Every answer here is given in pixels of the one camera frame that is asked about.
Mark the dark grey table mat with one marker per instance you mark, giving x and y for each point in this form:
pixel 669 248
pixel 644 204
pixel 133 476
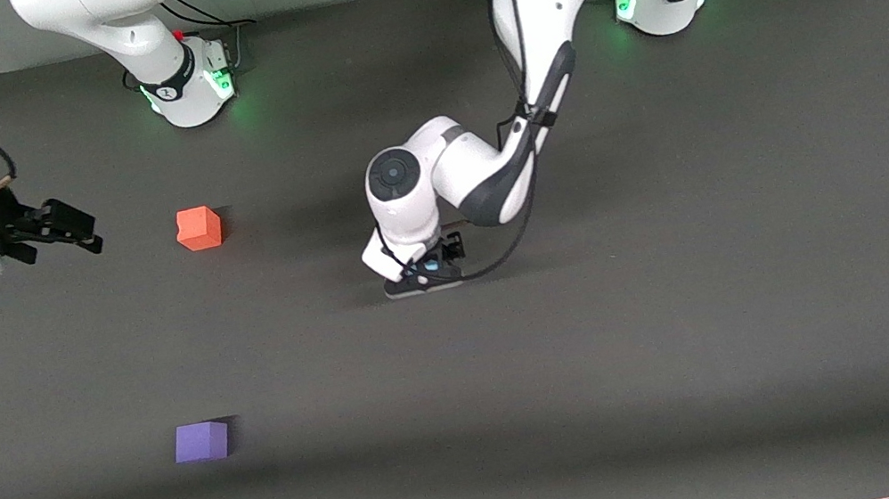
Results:
pixel 518 364

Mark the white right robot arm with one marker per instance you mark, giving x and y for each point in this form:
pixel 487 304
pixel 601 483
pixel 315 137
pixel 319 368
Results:
pixel 99 18

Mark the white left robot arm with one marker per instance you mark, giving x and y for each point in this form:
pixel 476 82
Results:
pixel 529 0

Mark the orange foam block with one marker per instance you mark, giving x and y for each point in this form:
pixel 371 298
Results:
pixel 199 228

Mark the purple foam block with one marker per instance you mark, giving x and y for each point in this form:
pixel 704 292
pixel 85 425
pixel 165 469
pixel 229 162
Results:
pixel 200 442

